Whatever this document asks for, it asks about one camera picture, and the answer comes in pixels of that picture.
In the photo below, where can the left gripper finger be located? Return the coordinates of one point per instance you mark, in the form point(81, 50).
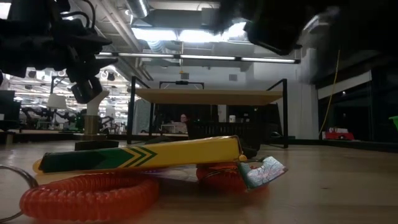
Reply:
point(87, 90)
point(82, 43)

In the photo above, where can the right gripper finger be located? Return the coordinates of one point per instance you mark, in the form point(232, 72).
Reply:
point(231, 15)
point(276, 34)

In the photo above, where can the yellow green crayon box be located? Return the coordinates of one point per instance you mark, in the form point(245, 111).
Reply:
point(186, 152)

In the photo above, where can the green plastic mesh basket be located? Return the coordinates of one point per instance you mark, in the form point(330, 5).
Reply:
point(395, 122)

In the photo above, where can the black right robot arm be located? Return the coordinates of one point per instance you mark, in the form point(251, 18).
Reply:
point(367, 28)

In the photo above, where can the white lampshade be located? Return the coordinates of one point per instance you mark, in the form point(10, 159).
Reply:
point(57, 101)

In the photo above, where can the white mushroom lamp brass base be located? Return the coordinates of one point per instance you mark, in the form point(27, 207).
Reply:
point(92, 124)

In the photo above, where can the long ceiling light bar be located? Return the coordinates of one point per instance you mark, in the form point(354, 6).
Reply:
point(205, 57)

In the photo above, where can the black monitor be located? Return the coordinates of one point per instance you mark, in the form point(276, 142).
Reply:
point(7, 109)

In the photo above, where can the wooden riser shelf black legs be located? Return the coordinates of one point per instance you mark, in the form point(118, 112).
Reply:
point(208, 97)

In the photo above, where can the white laptop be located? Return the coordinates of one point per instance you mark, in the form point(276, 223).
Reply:
point(174, 128)

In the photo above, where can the white cup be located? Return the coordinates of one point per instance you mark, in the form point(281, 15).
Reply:
point(232, 119)

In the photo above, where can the person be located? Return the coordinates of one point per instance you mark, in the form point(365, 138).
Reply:
point(183, 118)

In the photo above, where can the black plastic mesh basket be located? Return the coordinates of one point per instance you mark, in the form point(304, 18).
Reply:
point(224, 130)

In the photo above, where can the silver ventilation duct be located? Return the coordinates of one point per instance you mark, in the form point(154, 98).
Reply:
point(136, 7)

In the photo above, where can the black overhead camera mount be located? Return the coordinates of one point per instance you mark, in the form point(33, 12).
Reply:
point(182, 82)

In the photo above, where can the black aluminium table frame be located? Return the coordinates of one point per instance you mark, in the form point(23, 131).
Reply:
point(357, 145)

